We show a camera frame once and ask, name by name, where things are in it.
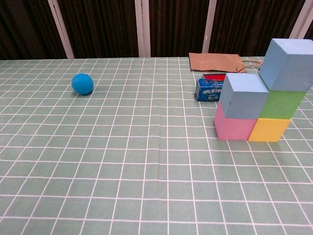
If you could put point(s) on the pink foam cube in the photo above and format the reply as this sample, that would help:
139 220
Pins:
234 128

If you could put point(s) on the green checked tablecloth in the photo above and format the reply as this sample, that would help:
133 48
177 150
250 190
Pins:
122 159

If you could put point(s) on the dark brown curtain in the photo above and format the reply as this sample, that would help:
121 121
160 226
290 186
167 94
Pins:
102 27

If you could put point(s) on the blue foam cube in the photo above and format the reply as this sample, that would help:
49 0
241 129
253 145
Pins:
288 66
244 102

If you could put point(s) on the yellow foam cube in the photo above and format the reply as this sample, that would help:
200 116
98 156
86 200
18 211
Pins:
269 129

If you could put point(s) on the blue ball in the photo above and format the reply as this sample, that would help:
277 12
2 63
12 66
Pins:
82 84

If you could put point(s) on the blue cookie box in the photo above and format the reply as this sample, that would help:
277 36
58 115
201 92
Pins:
207 91

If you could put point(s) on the green foam cube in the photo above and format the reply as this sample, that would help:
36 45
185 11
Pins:
281 104

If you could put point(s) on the brown paper bag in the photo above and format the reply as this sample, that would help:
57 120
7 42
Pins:
212 62

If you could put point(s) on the red flat box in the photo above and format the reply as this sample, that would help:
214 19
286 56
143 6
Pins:
214 77

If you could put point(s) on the white frame post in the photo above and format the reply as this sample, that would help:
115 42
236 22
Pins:
142 29
61 29
302 22
208 27

